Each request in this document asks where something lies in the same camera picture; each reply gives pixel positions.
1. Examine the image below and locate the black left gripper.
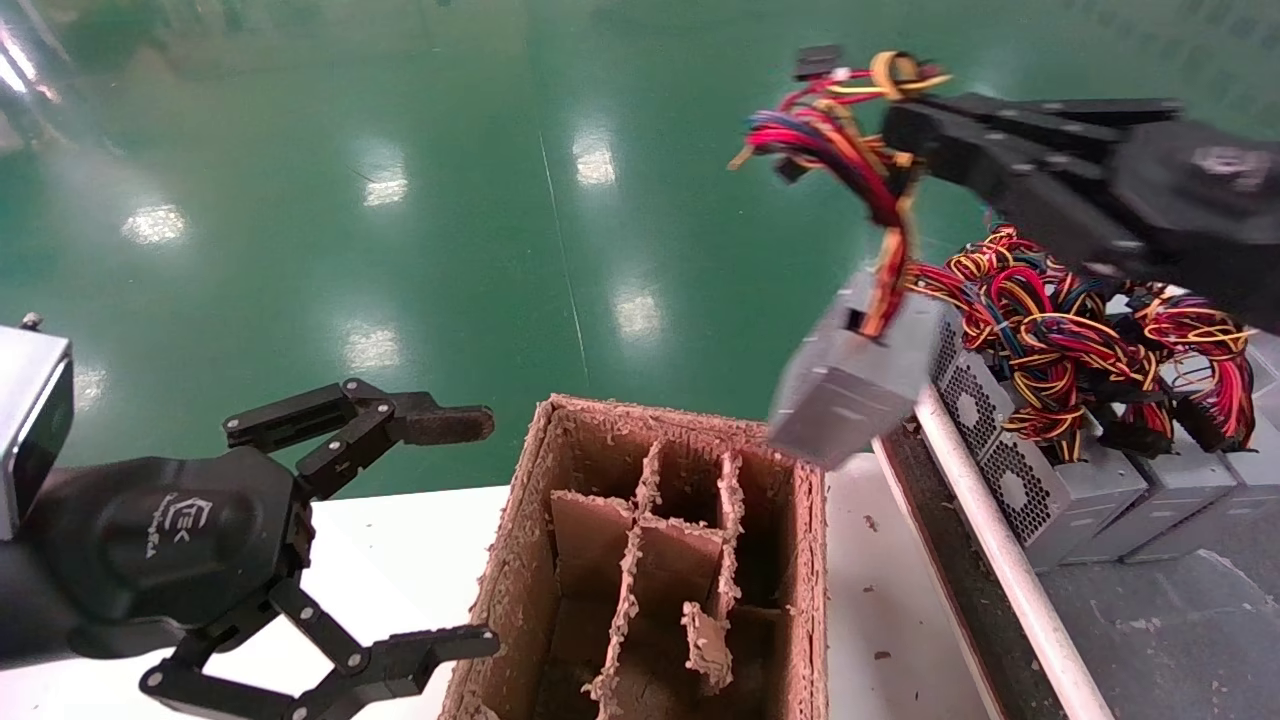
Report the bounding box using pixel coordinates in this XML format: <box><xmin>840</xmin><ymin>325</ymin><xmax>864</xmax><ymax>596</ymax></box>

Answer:
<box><xmin>25</xmin><ymin>377</ymin><xmax>501</xmax><ymax>720</ymax></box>

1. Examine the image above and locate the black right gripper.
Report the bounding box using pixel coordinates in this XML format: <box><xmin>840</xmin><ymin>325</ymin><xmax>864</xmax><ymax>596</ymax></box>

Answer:
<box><xmin>883</xmin><ymin>94</ymin><xmax>1280</xmax><ymax>333</ymax></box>

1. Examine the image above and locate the grey power supply with cables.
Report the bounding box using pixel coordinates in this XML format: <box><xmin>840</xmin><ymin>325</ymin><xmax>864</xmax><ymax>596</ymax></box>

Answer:
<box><xmin>1222</xmin><ymin>328</ymin><xmax>1280</xmax><ymax>563</ymax></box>
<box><xmin>1085</xmin><ymin>283</ymin><xmax>1258</xmax><ymax>567</ymax></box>
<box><xmin>908</xmin><ymin>224</ymin><xmax>1149</xmax><ymax>574</ymax></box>
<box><xmin>728</xmin><ymin>44</ymin><xmax>953</xmax><ymax>473</ymax></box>

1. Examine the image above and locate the brown frayed cardboard box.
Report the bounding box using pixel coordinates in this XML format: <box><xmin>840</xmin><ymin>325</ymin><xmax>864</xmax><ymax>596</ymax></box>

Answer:
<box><xmin>440</xmin><ymin>393</ymin><xmax>831</xmax><ymax>720</ymax></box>

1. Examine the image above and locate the brown cardboard divider insert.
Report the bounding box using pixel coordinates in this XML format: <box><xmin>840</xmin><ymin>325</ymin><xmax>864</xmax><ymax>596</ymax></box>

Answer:
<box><xmin>548</xmin><ymin>438</ymin><xmax>749</xmax><ymax>720</ymax></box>

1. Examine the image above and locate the black conveyor side strip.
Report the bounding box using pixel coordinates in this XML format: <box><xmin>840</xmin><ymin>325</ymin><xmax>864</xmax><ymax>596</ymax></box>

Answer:
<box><xmin>873</xmin><ymin>422</ymin><xmax>1036</xmax><ymax>720</ymax></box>

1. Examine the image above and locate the dark grey conveyor belt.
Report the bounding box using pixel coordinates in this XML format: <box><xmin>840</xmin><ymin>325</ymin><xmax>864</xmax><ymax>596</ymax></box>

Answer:
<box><xmin>1035</xmin><ymin>505</ymin><xmax>1280</xmax><ymax>720</ymax></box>

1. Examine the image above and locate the white metal rail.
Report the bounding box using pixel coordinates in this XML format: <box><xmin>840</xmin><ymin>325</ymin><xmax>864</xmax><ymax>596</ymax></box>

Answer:
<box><xmin>913</xmin><ymin>384</ymin><xmax>1117</xmax><ymax>720</ymax></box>

